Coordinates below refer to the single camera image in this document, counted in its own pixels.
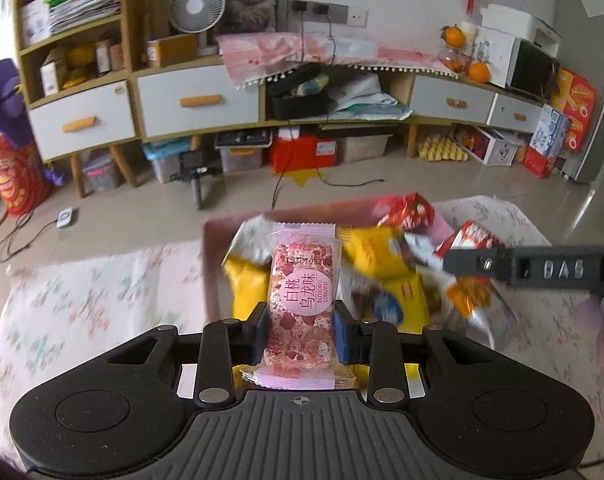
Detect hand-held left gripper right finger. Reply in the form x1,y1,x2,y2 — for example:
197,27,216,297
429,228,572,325
331,302,498,407

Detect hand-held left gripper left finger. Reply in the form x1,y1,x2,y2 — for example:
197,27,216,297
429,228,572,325
104,302,273,407

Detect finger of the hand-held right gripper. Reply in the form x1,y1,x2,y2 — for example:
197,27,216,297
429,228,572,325
442,246,508,279

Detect orange white snack packet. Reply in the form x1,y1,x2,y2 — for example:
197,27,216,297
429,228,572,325
444,277,493,319

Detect pink snack packet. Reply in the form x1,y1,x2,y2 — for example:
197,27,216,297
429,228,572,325
239,222,358,391

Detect silver snack packet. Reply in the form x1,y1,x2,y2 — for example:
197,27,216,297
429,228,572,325
462,290,520,351

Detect red white patterned candy packet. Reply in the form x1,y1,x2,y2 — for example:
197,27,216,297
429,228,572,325
374,192,435,234

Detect pink cardboard box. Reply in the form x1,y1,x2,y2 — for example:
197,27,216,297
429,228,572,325
202,197,482,336

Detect yellow snack packet red print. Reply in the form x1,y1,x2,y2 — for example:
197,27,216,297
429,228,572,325
339,227,417,281

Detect white snack packet dark label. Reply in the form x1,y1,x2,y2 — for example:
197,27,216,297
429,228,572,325
224,217,275,266

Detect white decorated box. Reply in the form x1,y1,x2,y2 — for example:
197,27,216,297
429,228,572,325
454,125,525,167

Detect yellow egg tray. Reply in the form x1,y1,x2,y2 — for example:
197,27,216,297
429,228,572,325
417,132,470,163

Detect blue white carton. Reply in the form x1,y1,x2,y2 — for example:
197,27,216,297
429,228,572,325
529,105,570,156

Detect clear storage bin dark lid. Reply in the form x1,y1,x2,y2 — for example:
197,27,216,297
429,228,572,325
339,130,390,163

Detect red orange gift boxes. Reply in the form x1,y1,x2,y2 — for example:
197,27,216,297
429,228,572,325
552,67,597,151

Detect red cardboard box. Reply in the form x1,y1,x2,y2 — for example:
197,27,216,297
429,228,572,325
269,135,340,171

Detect silver refrigerator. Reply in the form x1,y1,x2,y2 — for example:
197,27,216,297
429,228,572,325
556,0,604,183

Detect clear storage bin blue lid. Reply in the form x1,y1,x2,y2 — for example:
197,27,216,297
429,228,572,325
143,140,193,183

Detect pile of folded cloths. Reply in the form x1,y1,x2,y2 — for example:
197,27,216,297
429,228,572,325
329,72,413,121

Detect long wooden low cabinet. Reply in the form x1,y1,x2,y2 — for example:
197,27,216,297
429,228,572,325
132,35,547,161

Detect black door microwave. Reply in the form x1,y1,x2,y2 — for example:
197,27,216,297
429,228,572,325
504,39,561,102

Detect glass jar of small oranges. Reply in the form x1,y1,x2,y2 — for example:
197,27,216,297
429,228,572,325
439,46,470,75

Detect small clear storage bin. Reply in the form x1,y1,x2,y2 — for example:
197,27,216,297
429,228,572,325
82,152,123,192

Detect orange with leaves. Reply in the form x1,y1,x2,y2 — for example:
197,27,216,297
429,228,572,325
439,24,465,48

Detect black tray box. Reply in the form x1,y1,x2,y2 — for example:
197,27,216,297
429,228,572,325
267,62,333,121

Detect pink tasselled cloth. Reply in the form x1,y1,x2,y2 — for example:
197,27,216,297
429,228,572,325
216,30,460,91

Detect white printer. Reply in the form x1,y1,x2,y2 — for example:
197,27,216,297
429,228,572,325
480,4,563,45

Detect red printed bag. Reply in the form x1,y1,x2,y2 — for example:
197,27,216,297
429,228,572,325
0,130,53,218

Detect small white carton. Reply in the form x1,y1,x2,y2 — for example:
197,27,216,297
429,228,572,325
40,52,65,96

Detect white desk fan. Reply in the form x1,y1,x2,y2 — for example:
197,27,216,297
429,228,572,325
169,0,227,57

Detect purple hat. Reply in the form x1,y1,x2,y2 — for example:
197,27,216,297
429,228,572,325
0,57,38,148

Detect tall wooden shelf unit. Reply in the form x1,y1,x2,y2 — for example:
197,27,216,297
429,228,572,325
12,0,148,198

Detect stack of papers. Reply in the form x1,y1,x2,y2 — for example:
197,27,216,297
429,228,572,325
47,0,123,36

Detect black floor cable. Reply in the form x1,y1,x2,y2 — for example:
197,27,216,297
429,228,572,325
269,160,385,211

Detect white drawer orange handle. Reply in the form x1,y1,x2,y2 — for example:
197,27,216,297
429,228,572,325
409,74,497,126
28,80,137,163
136,65,260,140
486,94,545,133

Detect black camera on tripod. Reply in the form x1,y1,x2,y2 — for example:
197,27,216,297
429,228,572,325
179,150,223,210

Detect clear storage bin orange handle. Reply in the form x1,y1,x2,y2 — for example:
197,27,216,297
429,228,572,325
216,130,273,173

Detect wall power outlets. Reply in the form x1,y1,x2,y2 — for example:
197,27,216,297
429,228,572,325
291,0,369,28

